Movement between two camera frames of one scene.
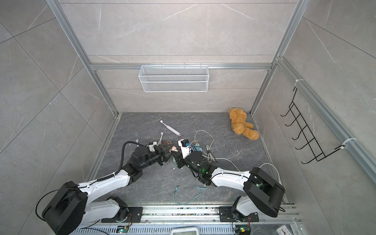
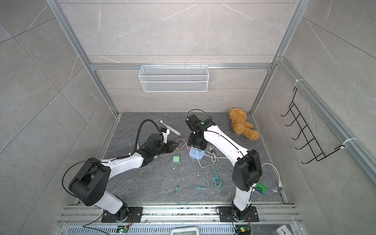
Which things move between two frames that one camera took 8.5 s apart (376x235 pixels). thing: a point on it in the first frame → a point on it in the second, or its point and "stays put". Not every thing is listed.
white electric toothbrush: x=170 y=128 stays put
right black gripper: x=180 y=160 → x=191 y=142
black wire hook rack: x=300 y=122 stays put
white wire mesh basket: x=174 y=78 stays put
